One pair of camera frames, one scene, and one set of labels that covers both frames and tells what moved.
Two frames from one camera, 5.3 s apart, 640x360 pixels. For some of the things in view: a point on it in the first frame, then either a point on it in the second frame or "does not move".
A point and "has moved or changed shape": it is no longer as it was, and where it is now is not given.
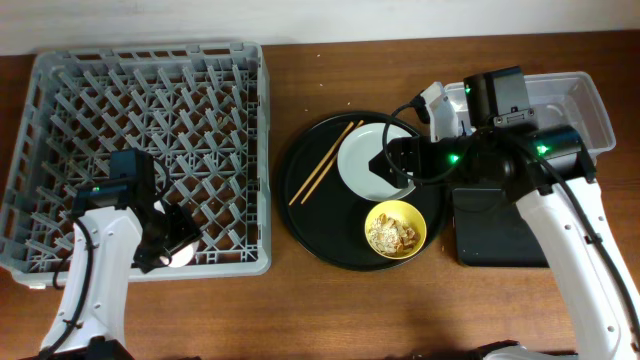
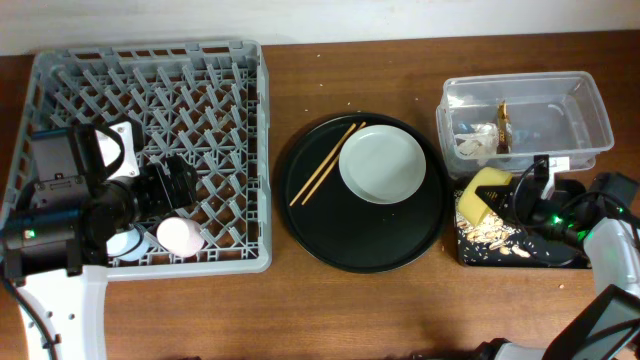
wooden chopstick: [320, 165] does not move
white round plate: [357, 147] does not move
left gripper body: [167, 233] to [154, 195]
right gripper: [424, 147] to [508, 213]
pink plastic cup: [182, 258] has moved or changed shape
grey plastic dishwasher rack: [203, 110] does not move
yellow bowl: [395, 229] to [470, 204]
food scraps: [391, 236] to [492, 232]
